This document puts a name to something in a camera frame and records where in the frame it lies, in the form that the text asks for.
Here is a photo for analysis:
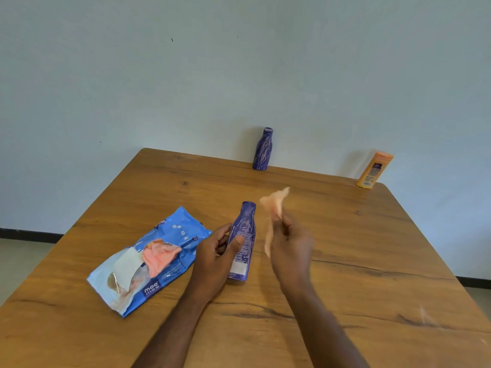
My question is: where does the person's left hand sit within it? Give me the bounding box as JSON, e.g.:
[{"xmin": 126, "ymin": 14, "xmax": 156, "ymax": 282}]
[{"xmin": 191, "ymin": 223, "xmax": 246, "ymax": 302}]

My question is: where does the person's right hand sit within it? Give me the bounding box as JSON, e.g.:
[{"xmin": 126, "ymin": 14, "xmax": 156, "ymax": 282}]
[{"xmin": 270, "ymin": 212, "xmax": 316, "ymax": 294}]

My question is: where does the purple lotion bottle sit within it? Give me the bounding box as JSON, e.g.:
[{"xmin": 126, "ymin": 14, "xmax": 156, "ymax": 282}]
[{"xmin": 226, "ymin": 201, "xmax": 257, "ymax": 282}]

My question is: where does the pink wet wipe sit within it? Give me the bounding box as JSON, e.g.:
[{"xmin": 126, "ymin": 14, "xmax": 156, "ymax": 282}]
[{"xmin": 260, "ymin": 187, "xmax": 291, "ymax": 258}]

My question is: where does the person's right forearm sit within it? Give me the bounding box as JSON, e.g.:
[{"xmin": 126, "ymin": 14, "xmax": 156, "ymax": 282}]
[{"xmin": 281, "ymin": 281, "xmax": 370, "ymax": 368}]

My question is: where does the person's left forearm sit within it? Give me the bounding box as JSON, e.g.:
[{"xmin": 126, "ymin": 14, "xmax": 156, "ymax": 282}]
[{"xmin": 131, "ymin": 290, "xmax": 221, "ymax": 368}]

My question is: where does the pink wipe in pack opening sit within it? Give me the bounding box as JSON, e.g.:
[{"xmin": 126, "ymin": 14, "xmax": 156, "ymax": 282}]
[{"xmin": 141, "ymin": 240, "xmax": 182, "ymax": 279}]

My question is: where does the purple patterned water bottle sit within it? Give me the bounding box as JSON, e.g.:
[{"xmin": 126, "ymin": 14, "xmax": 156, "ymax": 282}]
[{"xmin": 252, "ymin": 127, "xmax": 274, "ymax": 171}]

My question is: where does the blue wet wipes pack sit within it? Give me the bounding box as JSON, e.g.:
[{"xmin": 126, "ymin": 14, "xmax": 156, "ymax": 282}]
[{"xmin": 87, "ymin": 206, "xmax": 213, "ymax": 318}]

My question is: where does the orange lotion bottle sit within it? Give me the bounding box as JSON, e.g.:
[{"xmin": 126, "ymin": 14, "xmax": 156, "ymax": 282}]
[{"xmin": 356, "ymin": 151, "xmax": 394, "ymax": 189}]

